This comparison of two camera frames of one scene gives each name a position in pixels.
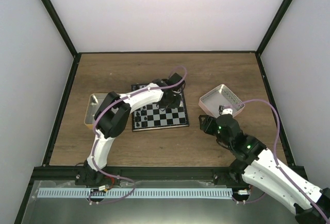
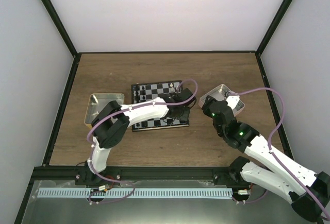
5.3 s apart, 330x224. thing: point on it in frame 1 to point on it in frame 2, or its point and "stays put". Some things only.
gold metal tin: [95, 100] stays put
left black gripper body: [170, 102] to [181, 116]
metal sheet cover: [250, 204] stays put
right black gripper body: [209, 123] to [207, 111]
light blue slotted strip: [137, 192] stays put
